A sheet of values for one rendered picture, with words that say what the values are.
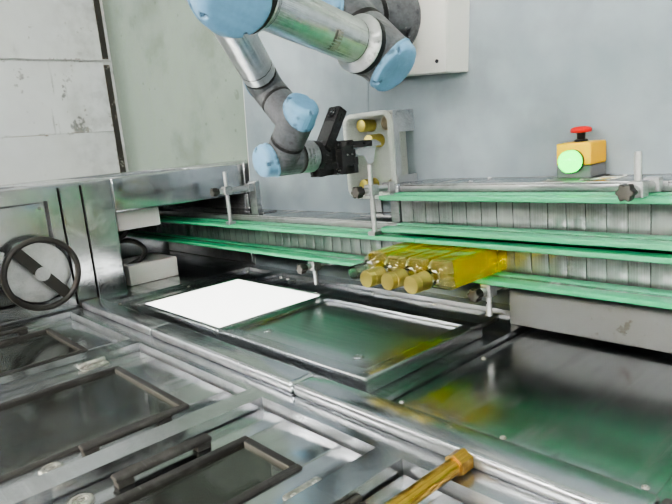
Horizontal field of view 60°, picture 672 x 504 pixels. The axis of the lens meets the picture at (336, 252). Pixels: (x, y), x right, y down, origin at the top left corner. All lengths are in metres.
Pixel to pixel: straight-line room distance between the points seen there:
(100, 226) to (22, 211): 0.22
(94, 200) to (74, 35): 3.12
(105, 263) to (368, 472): 1.33
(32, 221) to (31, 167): 2.84
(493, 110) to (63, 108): 3.83
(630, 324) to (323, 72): 1.09
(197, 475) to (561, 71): 1.03
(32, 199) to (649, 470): 1.62
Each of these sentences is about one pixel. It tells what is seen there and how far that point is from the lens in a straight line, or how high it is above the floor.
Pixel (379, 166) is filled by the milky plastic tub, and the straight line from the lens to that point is 1.63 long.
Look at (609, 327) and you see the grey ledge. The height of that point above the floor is 0.88.
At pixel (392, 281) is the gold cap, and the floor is 1.16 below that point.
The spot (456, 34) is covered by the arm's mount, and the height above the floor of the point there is 0.80.
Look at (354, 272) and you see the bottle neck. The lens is 1.23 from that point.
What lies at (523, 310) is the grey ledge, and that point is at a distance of 1.30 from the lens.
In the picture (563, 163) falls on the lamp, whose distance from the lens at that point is 1.23.
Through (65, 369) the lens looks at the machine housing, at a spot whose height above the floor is 1.60.
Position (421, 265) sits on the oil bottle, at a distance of 1.16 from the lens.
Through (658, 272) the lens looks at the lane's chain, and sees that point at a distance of 1.16.
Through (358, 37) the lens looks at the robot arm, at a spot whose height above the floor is 1.12.
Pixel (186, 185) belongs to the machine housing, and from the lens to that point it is 2.06.
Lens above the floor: 1.95
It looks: 41 degrees down
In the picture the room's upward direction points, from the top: 105 degrees counter-clockwise
